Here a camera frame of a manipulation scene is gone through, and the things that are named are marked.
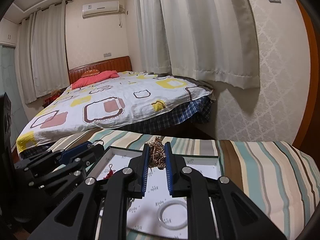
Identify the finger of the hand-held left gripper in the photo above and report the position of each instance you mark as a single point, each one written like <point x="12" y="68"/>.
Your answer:
<point x="80" y="162"/>
<point x="75" y="150"/>

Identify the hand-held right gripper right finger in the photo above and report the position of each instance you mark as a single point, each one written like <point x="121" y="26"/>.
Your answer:
<point x="168" y="170"/>

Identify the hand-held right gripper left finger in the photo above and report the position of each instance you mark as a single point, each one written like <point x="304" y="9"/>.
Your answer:
<point x="145" y="170"/>

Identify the dark green jewelry box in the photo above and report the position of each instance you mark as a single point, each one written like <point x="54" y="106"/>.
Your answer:
<point x="156" y="187"/>

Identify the red tassel charm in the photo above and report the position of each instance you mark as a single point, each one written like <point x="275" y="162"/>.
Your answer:
<point x="110" y="173"/>

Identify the white jade bangle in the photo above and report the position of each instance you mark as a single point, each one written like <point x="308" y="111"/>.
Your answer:
<point x="172" y="203"/>

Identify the brown plush toy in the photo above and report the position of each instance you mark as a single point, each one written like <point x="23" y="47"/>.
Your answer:
<point x="55" y="94"/>

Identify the bed with patterned sheet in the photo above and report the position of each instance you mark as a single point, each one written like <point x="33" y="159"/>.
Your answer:
<point x="112" y="97"/>

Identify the red pillow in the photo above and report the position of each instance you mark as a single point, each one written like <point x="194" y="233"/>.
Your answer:
<point x="95" y="78"/>

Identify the black speaker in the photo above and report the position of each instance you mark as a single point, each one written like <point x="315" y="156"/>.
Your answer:
<point x="5" y="125"/>

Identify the orange cushion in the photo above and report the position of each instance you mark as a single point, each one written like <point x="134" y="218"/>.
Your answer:
<point x="90" y="73"/>

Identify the wooden headboard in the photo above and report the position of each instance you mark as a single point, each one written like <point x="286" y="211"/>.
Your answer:
<point x="112" y="63"/>

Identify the white striped curtain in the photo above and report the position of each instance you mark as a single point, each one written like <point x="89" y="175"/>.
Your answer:
<point x="47" y="55"/>

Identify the white wardrobe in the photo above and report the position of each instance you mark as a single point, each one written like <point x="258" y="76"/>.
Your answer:
<point x="10" y="62"/>

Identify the white air conditioner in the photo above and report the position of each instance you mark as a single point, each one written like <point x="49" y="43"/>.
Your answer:
<point x="100" y="9"/>

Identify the cream curtain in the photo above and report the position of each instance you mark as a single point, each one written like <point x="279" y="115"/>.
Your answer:
<point x="200" y="30"/>

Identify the dark curtain rod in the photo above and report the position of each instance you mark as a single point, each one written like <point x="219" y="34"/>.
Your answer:
<point x="50" y="7"/>

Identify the wooden door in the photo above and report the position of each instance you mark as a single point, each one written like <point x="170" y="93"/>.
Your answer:
<point x="308" y="67"/>

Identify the wall outlet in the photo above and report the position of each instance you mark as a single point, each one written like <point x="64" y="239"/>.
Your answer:
<point x="107" y="54"/>

